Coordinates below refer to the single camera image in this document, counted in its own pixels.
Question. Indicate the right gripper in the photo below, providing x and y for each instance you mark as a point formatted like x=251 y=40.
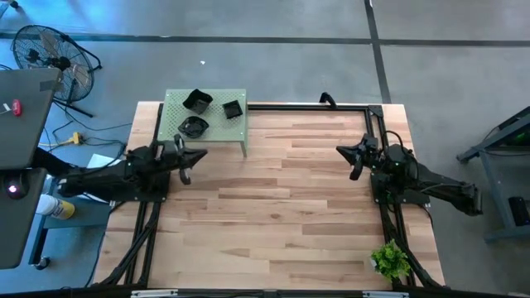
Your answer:
x=371 y=152

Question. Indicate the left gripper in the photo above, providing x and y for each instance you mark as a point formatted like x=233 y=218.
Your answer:
x=167 y=155

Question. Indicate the black leaf shaped plate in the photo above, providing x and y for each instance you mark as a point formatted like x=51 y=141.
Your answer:
x=193 y=126

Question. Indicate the black wavy square plate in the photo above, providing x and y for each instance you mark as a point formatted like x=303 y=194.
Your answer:
x=198 y=100

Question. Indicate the small black square plate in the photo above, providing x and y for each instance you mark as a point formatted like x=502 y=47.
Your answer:
x=232 y=109

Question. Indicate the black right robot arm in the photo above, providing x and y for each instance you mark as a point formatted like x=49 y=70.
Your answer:
x=447 y=186

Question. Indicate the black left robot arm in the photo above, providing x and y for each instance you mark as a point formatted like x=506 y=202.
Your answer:
x=103 y=180

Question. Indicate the green perforated metal rack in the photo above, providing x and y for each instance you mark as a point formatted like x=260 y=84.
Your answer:
x=223 y=128

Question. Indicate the white paper sheet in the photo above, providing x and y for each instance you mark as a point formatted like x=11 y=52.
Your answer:
x=101 y=160

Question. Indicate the green artificial potted plant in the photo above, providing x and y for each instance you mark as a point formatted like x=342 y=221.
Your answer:
x=391 y=260

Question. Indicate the yellow power plug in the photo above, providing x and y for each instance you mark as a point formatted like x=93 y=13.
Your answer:
x=74 y=138

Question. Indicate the blue grey rolling stand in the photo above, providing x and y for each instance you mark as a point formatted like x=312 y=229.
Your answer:
x=78 y=213

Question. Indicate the black diagonal beam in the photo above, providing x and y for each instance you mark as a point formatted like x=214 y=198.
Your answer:
x=49 y=161

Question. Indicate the white yellow bottle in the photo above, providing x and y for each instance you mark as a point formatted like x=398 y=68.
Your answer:
x=55 y=207

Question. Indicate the black floor fan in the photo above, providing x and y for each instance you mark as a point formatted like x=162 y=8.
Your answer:
x=58 y=63

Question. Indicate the grey desk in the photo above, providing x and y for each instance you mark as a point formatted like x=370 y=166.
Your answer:
x=25 y=136

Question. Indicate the black box device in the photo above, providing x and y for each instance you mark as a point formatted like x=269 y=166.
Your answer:
x=519 y=211

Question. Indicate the black computer mouse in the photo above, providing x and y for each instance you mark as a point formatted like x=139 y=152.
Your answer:
x=14 y=188

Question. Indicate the small red clip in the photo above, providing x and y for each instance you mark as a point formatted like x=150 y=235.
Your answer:
x=16 y=107

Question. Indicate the black aluminium table frame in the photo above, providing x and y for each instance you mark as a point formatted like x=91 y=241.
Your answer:
x=310 y=107

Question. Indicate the white metal bracket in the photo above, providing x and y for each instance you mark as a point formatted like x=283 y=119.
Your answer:
x=385 y=294
x=153 y=293

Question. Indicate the grey metal cart frame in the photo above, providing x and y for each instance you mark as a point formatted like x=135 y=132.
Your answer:
x=492 y=186

